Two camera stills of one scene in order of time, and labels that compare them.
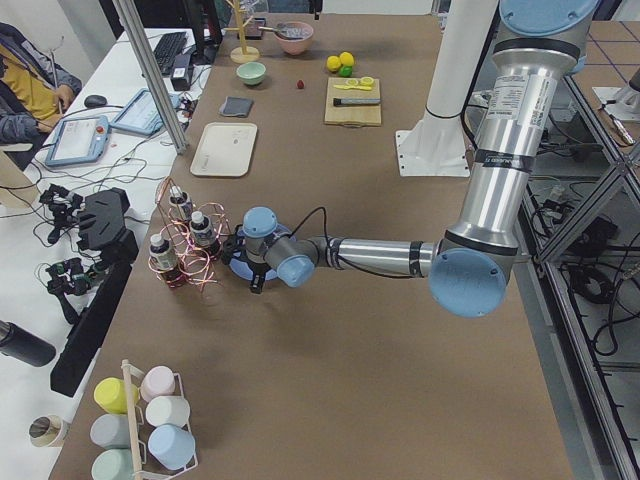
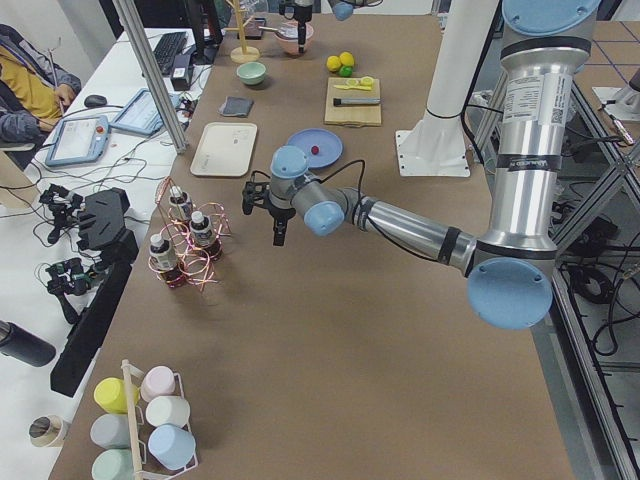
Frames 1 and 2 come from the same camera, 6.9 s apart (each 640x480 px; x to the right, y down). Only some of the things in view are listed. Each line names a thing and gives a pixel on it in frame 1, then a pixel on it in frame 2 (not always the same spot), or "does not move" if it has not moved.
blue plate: [242, 268] to [330, 147]
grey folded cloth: [237, 106] does not move
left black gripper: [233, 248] to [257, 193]
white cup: [164, 410] does not move
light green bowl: [251, 73] does not move
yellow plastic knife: [353, 87] does not move
